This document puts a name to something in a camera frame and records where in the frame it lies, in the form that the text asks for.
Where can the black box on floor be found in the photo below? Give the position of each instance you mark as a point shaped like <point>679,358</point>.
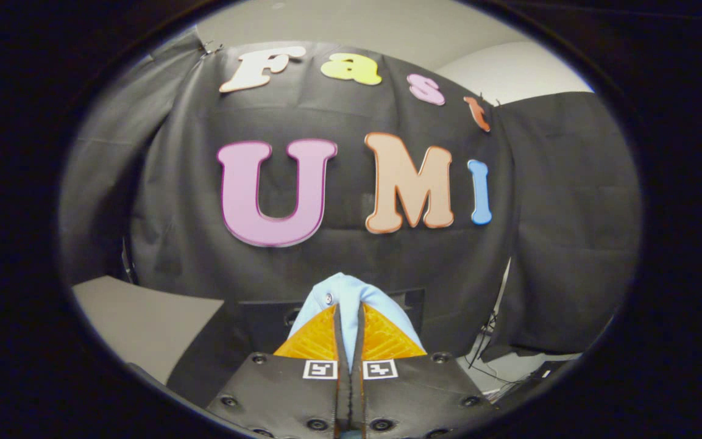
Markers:
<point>546,373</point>

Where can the light blue garment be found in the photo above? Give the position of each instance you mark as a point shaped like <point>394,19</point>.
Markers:
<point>345,292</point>

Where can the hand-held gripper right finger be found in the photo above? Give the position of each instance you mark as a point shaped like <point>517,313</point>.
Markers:
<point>412,396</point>

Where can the beige and black cabinet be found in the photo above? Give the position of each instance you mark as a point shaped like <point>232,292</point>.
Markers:
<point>138,317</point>

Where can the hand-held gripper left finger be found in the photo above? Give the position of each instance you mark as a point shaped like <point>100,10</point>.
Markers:
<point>284,396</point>

